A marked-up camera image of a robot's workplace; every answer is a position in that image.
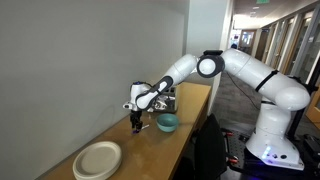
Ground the white marker with purple cap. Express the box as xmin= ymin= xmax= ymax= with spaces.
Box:
xmin=132 ymin=124 xmax=150 ymax=135

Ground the black floor cable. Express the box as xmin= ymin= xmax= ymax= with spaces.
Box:
xmin=226 ymin=70 xmax=262 ymax=111

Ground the cream round plate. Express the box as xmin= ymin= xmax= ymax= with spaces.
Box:
xmin=72 ymin=140 xmax=123 ymax=180

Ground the blue bowl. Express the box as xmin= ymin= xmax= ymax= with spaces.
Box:
xmin=156 ymin=113 xmax=180 ymax=134

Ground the black office chair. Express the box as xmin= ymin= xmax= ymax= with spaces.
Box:
xmin=193 ymin=113 xmax=230 ymax=180

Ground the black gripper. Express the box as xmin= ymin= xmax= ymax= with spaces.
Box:
xmin=129 ymin=110 xmax=144 ymax=135

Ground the white wrist camera block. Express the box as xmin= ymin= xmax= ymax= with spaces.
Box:
xmin=122 ymin=102 xmax=135 ymax=112

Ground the silver four-slot toaster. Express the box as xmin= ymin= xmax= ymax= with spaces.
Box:
xmin=151 ymin=84 xmax=181 ymax=114

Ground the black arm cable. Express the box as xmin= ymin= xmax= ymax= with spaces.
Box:
xmin=254 ymin=69 xmax=280 ymax=93

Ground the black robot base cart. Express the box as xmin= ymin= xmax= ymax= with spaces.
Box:
xmin=218 ymin=127 xmax=320 ymax=180

